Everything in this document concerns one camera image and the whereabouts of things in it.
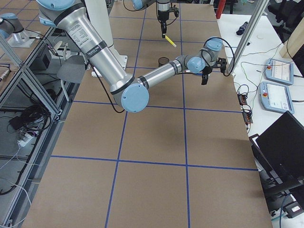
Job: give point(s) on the black mesh pen cup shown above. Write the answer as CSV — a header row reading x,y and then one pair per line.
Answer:
x,y
162,61

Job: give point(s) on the black laptop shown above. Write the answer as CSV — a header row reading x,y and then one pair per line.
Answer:
x,y
282,148

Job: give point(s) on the teach pendant tablet far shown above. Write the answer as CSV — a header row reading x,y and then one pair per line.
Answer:
x,y
279,71

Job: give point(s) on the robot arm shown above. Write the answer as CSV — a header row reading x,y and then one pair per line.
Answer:
x,y
163,8
87,23

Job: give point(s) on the teach pendant tablet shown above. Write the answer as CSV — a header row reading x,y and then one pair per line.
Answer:
x,y
279,71
275,97

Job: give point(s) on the aluminium frame post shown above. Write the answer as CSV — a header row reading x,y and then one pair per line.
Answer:
x,y
254,19

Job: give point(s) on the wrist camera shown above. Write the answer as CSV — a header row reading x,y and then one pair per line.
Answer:
x,y
221,63
175,10

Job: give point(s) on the folded blue umbrella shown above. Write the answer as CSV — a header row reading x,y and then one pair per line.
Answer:
x,y
242,29

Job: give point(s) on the yellow pen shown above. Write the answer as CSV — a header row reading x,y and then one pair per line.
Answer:
x,y
170,41

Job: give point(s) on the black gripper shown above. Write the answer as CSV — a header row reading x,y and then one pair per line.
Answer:
x,y
206,70
163,17

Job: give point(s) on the teach pendant tablet near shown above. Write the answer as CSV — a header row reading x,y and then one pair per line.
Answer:
x,y
275,97

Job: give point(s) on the brown table mat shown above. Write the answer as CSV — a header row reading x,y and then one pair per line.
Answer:
x,y
185,161

